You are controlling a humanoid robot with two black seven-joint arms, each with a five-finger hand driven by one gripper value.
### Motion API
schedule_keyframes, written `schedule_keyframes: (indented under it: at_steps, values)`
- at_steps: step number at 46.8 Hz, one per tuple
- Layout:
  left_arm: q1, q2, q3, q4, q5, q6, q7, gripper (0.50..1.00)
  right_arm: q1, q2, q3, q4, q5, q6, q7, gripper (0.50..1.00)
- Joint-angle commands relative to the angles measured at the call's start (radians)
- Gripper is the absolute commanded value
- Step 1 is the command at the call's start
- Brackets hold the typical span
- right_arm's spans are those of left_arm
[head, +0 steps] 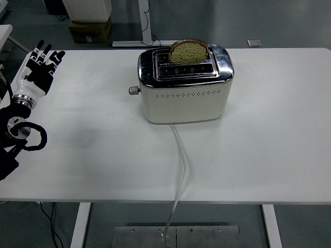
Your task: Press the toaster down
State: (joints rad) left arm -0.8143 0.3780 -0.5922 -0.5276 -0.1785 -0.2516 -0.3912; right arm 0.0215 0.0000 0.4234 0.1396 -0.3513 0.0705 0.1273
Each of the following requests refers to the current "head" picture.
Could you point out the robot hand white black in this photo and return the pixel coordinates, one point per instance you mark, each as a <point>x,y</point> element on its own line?
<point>29,86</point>

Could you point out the grey toaster lever knob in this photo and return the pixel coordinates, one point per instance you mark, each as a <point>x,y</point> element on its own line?
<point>133,90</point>

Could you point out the cream toaster with chrome top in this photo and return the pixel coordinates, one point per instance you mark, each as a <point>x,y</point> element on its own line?
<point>183,106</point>

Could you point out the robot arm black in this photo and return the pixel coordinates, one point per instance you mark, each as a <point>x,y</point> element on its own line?
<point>15,113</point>

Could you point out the small white side table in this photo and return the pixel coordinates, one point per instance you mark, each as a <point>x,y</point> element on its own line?
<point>5,32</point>

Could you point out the brown cardboard box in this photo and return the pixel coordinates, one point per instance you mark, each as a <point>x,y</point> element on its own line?
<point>89,32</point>

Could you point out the black box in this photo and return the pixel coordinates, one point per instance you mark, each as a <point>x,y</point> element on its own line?
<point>55,6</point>

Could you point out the white cabinet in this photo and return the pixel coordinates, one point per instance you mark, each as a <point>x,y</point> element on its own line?
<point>88,10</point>

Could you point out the white desk stand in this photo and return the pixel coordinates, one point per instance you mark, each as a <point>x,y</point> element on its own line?
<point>144,25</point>

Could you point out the white table leg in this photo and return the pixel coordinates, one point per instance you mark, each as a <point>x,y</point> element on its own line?
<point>80,224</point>
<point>272,227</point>

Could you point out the brown bread slice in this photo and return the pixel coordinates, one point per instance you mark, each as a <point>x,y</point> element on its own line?
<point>187,54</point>

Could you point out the grey floor socket plate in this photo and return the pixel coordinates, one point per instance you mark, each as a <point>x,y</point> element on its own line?
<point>253,43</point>

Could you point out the grey metal plate with screws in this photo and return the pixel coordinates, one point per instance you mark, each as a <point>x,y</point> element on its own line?
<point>207,237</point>

